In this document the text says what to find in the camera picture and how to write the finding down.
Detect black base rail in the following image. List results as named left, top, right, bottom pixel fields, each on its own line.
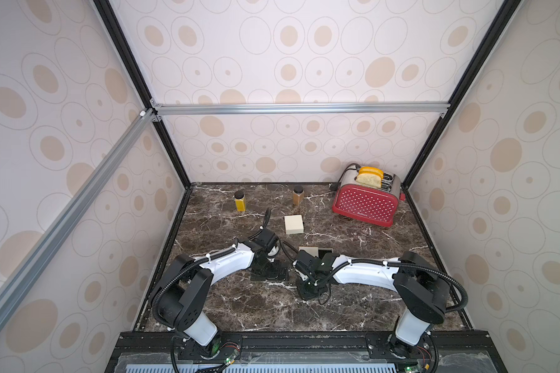
left=106, top=330, right=506, bottom=372

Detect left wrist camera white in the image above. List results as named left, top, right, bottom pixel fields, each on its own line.
left=267, top=246, right=280, bottom=259

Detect cream square box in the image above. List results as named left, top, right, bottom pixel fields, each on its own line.
left=299, top=246, right=334, bottom=259

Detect cream drawer jewelry box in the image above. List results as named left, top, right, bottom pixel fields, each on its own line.
left=284, top=214, right=304, bottom=235

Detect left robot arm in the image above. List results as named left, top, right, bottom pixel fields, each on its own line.
left=149, top=208, right=289, bottom=358

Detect yellow toast slice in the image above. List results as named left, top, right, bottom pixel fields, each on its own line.
left=359, top=166, right=384, bottom=180

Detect yellow spice jar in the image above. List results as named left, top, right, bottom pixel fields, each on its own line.
left=233, top=190, right=247, bottom=212

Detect black toaster cable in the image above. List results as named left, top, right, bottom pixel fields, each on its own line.
left=330, top=162, right=361, bottom=192

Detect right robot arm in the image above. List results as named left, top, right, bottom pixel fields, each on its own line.
left=268, top=240, right=468, bottom=359

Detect aluminium rail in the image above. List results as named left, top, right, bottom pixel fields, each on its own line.
left=155, top=102, right=450, bottom=116
left=0, top=108, right=156, bottom=332

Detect red polka dot toaster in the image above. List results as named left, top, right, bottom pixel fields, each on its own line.
left=331, top=163, right=404, bottom=227

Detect back aluminium rail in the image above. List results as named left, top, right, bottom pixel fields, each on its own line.
left=155, top=102, right=450, bottom=116

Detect left aluminium rail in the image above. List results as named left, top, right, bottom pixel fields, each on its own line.
left=0, top=108, right=156, bottom=332

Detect pale toast slice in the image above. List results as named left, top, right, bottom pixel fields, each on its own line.
left=356, top=173, right=383, bottom=189

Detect brown spice jar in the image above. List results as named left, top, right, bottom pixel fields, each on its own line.
left=292, top=185, right=304, bottom=207

